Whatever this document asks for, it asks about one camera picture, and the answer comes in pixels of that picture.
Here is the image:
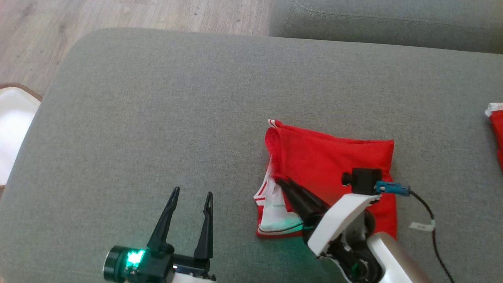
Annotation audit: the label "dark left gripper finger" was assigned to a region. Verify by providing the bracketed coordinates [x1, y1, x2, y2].
[147, 187, 181, 256]
[194, 192, 214, 260]

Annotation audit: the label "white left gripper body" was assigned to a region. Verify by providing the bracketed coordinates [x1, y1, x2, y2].
[167, 254, 217, 283]

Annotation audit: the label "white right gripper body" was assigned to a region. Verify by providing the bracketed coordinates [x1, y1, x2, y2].
[307, 193, 380, 256]

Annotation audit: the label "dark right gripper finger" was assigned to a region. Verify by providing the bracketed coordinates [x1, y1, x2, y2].
[275, 180, 315, 228]
[281, 178, 331, 219]

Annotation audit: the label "red shirt with white sleeves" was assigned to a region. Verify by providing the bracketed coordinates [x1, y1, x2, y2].
[253, 119, 398, 240]

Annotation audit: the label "red shorts with white stripes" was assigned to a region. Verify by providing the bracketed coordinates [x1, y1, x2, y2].
[485, 103, 503, 172]

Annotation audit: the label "large grey sofa seat cushion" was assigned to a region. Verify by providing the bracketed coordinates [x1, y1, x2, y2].
[0, 28, 503, 283]

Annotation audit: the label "white basket with brown rim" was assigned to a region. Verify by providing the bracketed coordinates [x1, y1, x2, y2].
[0, 83, 43, 190]

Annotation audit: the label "small grey sofa cushion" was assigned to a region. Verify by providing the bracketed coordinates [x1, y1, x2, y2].
[269, 0, 503, 55]

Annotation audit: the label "black cable with blue plug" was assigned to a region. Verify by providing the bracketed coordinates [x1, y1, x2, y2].
[374, 181, 456, 283]

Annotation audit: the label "white cable label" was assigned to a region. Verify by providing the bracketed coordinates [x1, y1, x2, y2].
[409, 220, 437, 232]

